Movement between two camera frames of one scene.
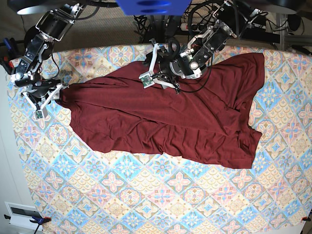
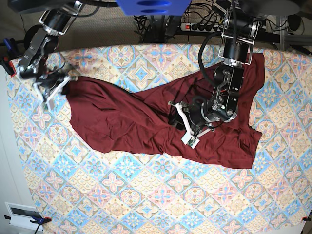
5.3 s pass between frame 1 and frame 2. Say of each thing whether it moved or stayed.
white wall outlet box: stayed
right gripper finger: moved
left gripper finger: moved
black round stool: stayed
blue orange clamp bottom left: stayed
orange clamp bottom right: stayed
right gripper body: moved
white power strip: stayed
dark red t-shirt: moved
